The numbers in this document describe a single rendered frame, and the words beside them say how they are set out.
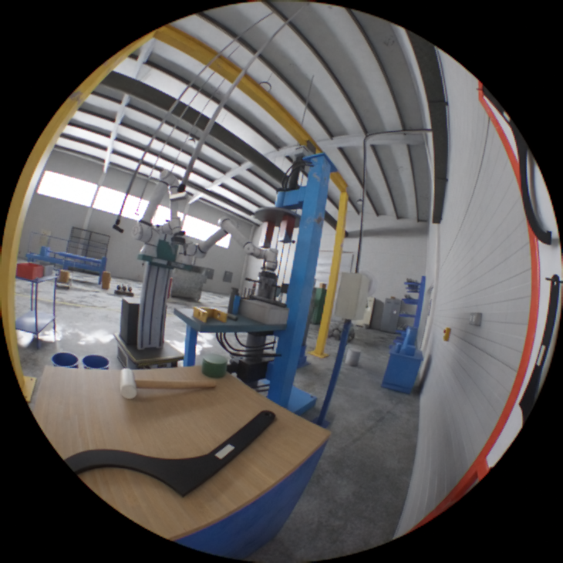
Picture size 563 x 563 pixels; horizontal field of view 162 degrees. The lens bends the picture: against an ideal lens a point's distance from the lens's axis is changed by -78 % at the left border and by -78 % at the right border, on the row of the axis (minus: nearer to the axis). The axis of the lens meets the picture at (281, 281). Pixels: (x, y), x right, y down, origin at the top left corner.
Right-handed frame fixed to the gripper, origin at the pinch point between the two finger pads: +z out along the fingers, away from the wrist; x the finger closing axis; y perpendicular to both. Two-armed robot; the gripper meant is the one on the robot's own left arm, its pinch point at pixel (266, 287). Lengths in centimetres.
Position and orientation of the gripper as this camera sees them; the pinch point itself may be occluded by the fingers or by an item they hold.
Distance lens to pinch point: 168.2
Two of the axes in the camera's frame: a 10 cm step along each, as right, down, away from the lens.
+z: -2.0, 9.8, -0.3
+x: 6.1, 1.5, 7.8
